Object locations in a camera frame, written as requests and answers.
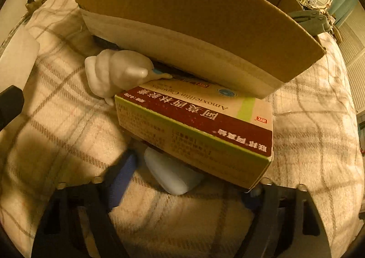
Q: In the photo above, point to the grey bag with buckles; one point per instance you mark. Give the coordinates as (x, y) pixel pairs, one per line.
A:
(310, 20)

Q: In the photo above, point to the plaid blanket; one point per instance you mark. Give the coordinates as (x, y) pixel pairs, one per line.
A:
(57, 121)

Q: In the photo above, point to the maroon and green medicine box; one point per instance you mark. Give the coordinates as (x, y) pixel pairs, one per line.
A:
(199, 129)

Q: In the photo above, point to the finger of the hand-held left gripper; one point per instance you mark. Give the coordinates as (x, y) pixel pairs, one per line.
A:
(8, 105)

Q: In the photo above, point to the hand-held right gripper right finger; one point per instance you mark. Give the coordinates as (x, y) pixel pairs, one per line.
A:
(254, 200)

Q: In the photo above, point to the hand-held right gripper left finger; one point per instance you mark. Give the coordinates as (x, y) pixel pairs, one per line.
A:
(123, 173)

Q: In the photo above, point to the white squeeze tube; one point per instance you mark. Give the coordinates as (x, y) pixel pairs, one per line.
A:
(114, 72)

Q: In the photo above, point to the brown cardboard box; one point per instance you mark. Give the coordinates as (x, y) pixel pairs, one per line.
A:
(199, 32)

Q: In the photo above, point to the pale blue soap bar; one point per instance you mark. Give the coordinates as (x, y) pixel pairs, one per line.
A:
(171, 175)

